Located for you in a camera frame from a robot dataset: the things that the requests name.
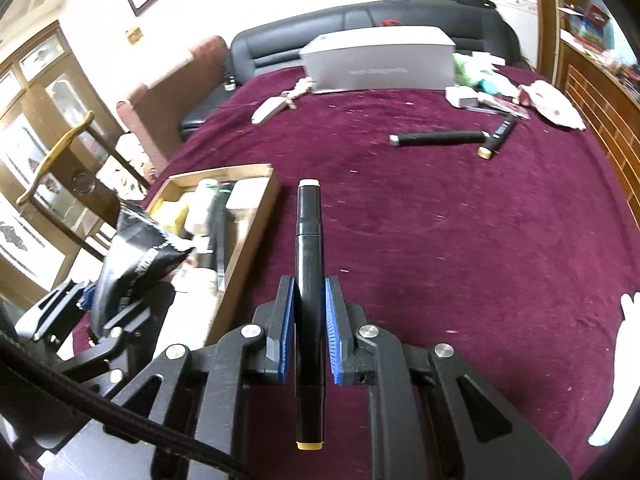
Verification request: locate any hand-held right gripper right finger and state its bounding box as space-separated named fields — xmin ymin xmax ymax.
xmin=325 ymin=275 xmax=573 ymax=480

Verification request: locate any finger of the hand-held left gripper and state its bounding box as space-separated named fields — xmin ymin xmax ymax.
xmin=55 ymin=305 xmax=153 ymax=381
xmin=14 ymin=280 xmax=98 ymax=343

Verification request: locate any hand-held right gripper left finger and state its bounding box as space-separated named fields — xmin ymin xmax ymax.
xmin=102 ymin=275 xmax=301 ymax=480

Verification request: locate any black snack packet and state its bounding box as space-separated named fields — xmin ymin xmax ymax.
xmin=90 ymin=201 xmax=197 ymax=340

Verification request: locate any large white bottle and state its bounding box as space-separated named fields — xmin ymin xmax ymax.
xmin=167 ymin=265 xmax=228 ymax=356

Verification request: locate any thick black marker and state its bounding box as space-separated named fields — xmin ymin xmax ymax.
xmin=294 ymin=179 xmax=327 ymax=452

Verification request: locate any cardboard box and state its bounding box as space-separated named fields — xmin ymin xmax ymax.
xmin=142 ymin=162 xmax=282 ymax=356

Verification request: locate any white power adapter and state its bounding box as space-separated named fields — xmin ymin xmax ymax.
xmin=225 ymin=179 xmax=268 ymax=213

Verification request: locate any yellow snack packet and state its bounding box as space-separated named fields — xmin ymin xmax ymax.
xmin=150 ymin=195 xmax=193 ymax=236

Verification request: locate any white bottle with green label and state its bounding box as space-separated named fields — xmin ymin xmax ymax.
xmin=185 ymin=179 xmax=221 ymax=238

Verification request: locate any wooden chair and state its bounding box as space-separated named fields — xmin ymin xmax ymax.
xmin=15 ymin=110 xmax=151 ymax=261

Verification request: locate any glass door cabinet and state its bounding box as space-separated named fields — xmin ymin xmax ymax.
xmin=0 ymin=20 xmax=131 ymax=306

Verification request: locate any long black pen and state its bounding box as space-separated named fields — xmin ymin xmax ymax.
xmin=389 ymin=130 xmax=487 ymax=149

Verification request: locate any white remote-like device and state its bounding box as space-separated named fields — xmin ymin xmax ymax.
xmin=250 ymin=75 xmax=317 ymax=125

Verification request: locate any reddish upholstered chair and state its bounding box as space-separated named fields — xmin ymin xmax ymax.
xmin=116 ymin=35 xmax=231 ymax=176

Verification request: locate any small white charger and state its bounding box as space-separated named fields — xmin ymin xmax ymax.
xmin=445 ymin=85 xmax=478 ymax=109

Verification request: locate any grey box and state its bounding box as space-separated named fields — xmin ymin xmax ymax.
xmin=298 ymin=25 xmax=457 ymax=95

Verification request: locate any white glove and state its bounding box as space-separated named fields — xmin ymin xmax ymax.
xmin=587 ymin=291 xmax=640 ymax=447

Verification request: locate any green cloth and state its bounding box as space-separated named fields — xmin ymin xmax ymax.
xmin=452 ymin=52 xmax=493 ymax=86

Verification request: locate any black leather sofa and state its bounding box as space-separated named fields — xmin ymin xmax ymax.
xmin=180 ymin=0 xmax=531 ymax=143

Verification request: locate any pink cloth bag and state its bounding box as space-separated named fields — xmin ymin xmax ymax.
xmin=517 ymin=79 xmax=587 ymax=132

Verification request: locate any wooden cabinet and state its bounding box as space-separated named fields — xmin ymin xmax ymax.
xmin=532 ymin=0 xmax=640 ymax=206

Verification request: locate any black cable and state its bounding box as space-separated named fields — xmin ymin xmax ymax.
xmin=0 ymin=332 xmax=251 ymax=480

